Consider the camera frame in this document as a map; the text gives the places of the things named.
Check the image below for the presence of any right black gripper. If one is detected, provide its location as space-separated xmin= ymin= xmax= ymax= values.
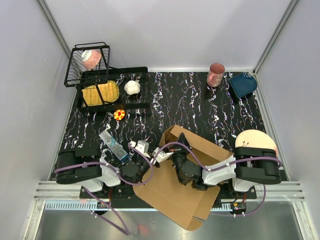
xmin=165 ymin=132 xmax=193 ymax=184

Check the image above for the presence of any brown cardboard box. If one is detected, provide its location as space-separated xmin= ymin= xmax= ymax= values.
xmin=132 ymin=124 xmax=237 ymax=230

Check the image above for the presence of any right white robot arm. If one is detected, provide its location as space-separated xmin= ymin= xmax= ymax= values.
xmin=167 ymin=129 xmax=282 ymax=199

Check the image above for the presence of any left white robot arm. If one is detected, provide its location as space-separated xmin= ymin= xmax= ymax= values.
xmin=54 ymin=148 xmax=154 ymax=200

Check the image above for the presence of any blue grey carton box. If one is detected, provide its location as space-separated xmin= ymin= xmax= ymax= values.
xmin=99 ymin=130 xmax=129 ymax=165

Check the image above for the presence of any red yellow flower toy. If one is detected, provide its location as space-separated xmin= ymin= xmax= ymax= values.
xmin=113 ymin=109 xmax=126 ymax=121

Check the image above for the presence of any pink cream round plate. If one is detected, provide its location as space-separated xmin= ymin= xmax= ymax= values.
xmin=235 ymin=129 xmax=278 ymax=155

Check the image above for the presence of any pink ceramic mug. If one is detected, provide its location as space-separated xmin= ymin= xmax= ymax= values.
xmin=206 ymin=63 xmax=225 ymax=87

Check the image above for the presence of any yellow woven plate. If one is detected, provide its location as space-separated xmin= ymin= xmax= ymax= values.
xmin=81 ymin=80 xmax=120 ymax=106

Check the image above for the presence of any dark blue dish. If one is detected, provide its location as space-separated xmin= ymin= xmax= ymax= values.
xmin=230 ymin=72 xmax=258 ymax=98

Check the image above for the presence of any pink patterned bowl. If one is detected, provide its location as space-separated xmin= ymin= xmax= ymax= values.
xmin=81 ymin=49 xmax=102 ymax=71

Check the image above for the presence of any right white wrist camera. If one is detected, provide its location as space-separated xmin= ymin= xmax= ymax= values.
xmin=150 ymin=147 xmax=174 ymax=165

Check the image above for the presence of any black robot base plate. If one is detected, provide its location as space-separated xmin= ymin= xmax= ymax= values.
xmin=79 ymin=184 xmax=257 ymax=210

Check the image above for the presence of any black wire dish rack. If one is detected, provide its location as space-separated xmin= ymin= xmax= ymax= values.
xmin=64 ymin=42 xmax=150 ymax=113

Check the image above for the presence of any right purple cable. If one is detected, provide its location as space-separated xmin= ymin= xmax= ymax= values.
xmin=151 ymin=141 xmax=283 ymax=217

